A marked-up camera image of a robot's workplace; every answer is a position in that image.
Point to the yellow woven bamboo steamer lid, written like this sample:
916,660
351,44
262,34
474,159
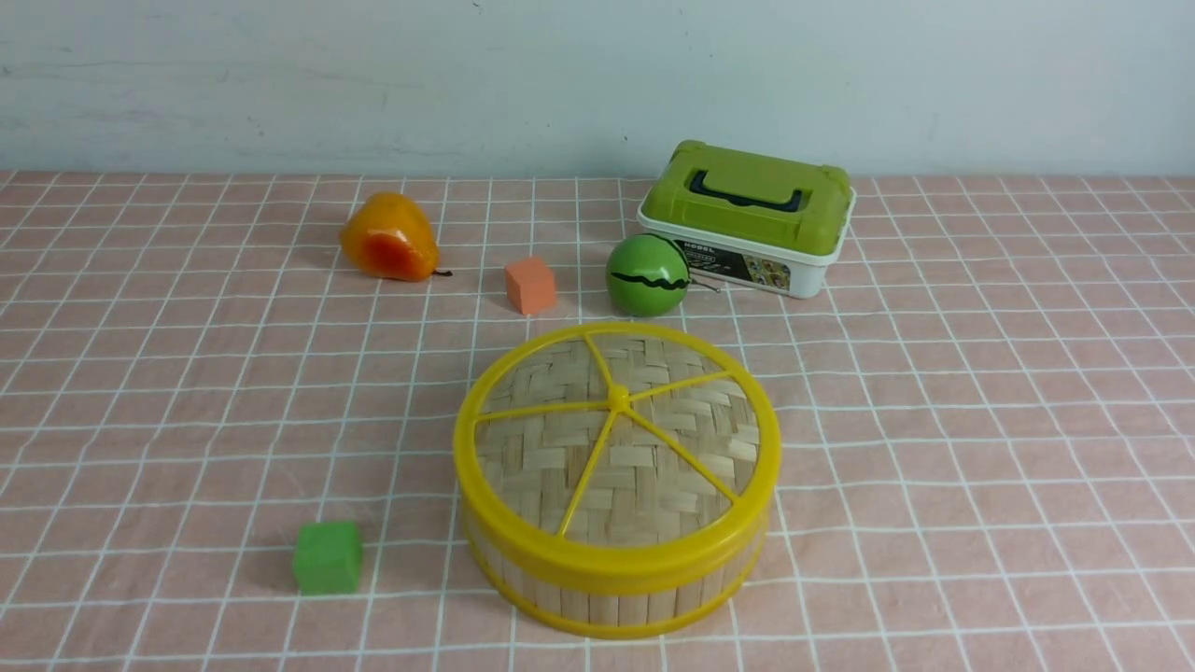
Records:
615,457

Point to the yellow bamboo steamer basket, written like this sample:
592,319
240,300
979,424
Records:
670,606

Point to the green toy watermelon ball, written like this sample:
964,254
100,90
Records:
647,275

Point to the orange foam cube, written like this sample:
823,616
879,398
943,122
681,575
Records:
530,285

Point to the green lidded white toolbox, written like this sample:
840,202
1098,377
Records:
751,219

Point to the orange toy pear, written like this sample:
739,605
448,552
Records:
390,237

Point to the green foam cube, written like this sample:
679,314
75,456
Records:
328,558

